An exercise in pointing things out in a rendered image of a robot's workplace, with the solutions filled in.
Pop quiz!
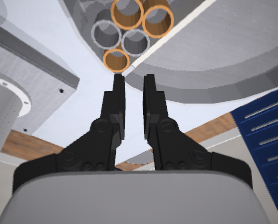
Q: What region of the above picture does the bronze bushing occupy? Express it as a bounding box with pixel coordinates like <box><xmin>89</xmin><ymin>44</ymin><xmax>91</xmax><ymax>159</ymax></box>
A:
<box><xmin>111</xmin><ymin>0</ymin><xmax>144</xmax><ymax>30</ymax></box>
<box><xmin>142</xmin><ymin>0</ymin><xmax>174</xmax><ymax>38</ymax></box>
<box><xmin>103</xmin><ymin>42</ymin><xmax>130</xmax><ymax>72</ymax></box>

